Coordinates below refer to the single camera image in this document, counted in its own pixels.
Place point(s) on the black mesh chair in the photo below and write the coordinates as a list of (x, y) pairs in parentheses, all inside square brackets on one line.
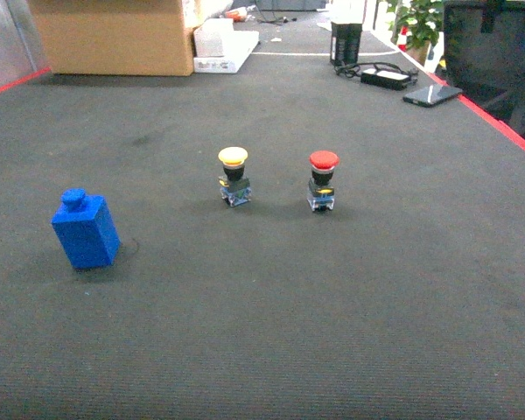
[(484, 48)]

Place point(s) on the yellow mushroom push button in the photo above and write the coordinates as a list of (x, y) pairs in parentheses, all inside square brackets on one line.
[(235, 189)]

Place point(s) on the blue block part with knob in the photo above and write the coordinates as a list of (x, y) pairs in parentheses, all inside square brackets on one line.
[(85, 229)]

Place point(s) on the red mushroom push button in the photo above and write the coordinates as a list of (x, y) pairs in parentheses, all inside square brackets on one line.
[(321, 193)]

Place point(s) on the brown cardboard box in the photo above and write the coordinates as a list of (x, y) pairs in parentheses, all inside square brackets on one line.
[(142, 38)]

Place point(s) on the black power adapter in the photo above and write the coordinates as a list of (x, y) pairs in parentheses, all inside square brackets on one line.
[(385, 79)]

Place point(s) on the green potted plant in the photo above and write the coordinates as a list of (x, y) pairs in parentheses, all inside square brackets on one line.
[(423, 20)]

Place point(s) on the black smartphone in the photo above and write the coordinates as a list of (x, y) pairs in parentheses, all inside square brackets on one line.
[(431, 96)]

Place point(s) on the black tall box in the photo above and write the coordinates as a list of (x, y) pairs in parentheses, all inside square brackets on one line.
[(345, 43)]

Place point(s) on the white flat box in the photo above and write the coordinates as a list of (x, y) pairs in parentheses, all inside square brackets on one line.
[(220, 48)]

